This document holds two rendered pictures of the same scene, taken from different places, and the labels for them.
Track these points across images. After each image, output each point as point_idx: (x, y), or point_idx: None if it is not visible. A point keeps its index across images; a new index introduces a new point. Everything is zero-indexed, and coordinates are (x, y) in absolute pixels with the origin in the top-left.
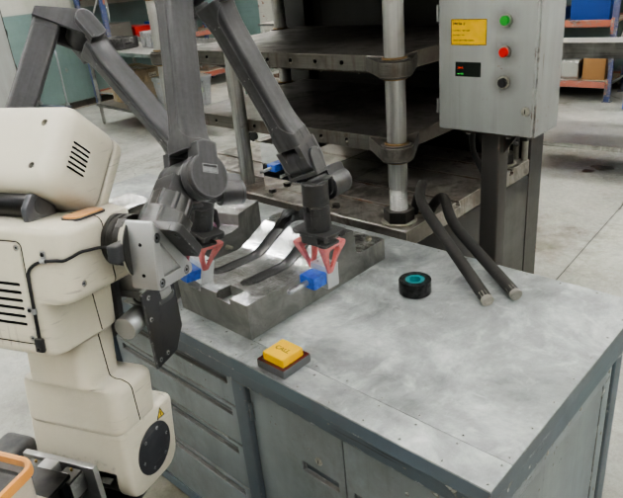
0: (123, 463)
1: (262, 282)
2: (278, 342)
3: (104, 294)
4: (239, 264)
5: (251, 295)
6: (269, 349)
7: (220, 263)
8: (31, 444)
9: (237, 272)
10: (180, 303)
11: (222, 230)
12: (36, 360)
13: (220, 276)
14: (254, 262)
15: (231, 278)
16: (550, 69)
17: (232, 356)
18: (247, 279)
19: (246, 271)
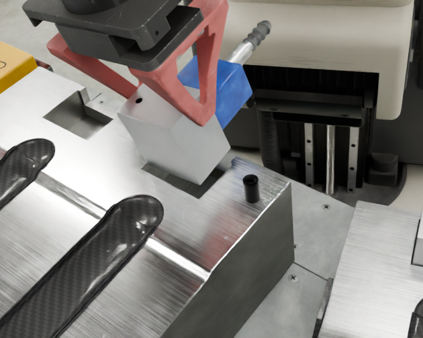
0: None
1: None
2: None
3: None
4: (65, 297)
5: (23, 98)
6: (19, 59)
7: (144, 280)
8: None
9: (66, 216)
10: (313, 281)
11: (30, 9)
12: None
13: (126, 182)
14: (2, 298)
15: (83, 173)
16: None
17: (108, 98)
18: (32, 176)
19: (34, 224)
